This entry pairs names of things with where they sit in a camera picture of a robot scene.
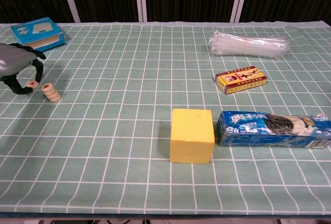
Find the blue cookie package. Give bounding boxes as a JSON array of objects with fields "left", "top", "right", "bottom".
[{"left": 216, "top": 110, "right": 331, "bottom": 150}]

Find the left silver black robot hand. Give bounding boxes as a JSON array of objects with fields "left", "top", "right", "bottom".
[{"left": 0, "top": 42, "right": 47, "bottom": 96}]

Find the small yellow red box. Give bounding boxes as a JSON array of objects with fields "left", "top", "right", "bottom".
[{"left": 214, "top": 65, "right": 268, "bottom": 95}]

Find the blue scale carton box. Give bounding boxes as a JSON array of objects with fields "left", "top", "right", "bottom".
[{"left": 10, "top": 16, "right": 67, "bottom": 58}]

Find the green checked tablecloth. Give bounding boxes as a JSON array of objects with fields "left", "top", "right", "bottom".
[{"left": 0, "top": 21, "right": 331, "bottom": 216}]

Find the yellow sponge block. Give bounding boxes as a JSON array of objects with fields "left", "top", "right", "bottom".
[{"left": 170, "top": 108, "right": 216, "bottom": 165}]

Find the bundle of clear plastic straws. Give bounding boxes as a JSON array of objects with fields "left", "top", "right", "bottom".
[{"left": 208, "top": 28, "right": 290, "bottom": 62}]

